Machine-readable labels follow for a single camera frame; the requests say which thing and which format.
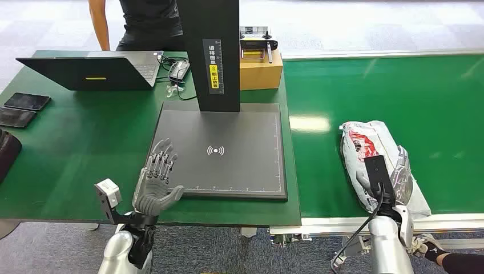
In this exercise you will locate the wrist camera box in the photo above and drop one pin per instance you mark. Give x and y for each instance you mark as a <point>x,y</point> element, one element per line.
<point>109,191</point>
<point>378,174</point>

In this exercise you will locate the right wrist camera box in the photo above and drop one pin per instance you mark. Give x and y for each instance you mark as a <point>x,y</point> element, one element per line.
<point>378,174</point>

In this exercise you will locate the dark delivery box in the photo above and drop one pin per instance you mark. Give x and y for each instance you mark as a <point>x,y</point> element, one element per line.
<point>7,153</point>

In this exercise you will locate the white red-printed plastic package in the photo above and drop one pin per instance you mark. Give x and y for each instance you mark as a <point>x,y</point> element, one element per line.
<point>363,143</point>

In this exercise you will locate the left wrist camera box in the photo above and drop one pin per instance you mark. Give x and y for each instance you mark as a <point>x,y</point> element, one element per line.
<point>109,191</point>

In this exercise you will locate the green conveyor belt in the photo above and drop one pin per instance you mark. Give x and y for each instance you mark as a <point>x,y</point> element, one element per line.
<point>397,90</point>

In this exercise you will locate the black smartphone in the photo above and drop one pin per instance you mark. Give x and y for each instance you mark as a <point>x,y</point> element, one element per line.
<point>27,101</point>
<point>15,117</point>

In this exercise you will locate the brown cardboard box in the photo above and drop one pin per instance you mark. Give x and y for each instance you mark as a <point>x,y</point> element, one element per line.
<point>261,73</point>

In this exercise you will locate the black laptop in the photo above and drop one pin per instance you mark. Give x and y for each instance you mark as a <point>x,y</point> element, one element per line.
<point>87,73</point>

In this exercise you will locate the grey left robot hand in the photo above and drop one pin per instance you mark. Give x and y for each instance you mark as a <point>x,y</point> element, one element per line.
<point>153,193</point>

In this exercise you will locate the person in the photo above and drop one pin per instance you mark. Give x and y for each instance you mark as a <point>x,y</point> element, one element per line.
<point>151,22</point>

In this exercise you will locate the grey power adapter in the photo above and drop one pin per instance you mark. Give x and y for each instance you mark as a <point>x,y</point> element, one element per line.
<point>179,70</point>

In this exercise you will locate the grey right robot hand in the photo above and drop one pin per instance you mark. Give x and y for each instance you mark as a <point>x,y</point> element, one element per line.
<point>404,177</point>

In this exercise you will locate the person's leg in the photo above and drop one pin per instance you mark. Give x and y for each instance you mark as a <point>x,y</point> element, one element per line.
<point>461,263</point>

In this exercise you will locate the white sneaker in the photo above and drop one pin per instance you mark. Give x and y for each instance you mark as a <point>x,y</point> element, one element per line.
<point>425,244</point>

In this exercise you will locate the small clear plastic piece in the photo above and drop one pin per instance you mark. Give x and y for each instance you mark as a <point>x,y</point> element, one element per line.
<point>174,90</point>

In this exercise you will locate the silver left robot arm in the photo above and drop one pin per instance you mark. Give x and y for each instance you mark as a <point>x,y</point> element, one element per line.
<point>117,251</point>

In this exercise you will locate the black remote controller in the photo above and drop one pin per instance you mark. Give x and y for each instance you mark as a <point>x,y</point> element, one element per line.
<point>257,43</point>

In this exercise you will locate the black inbound scanner machine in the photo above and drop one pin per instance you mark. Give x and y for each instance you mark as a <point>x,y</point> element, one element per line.
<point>227,166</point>

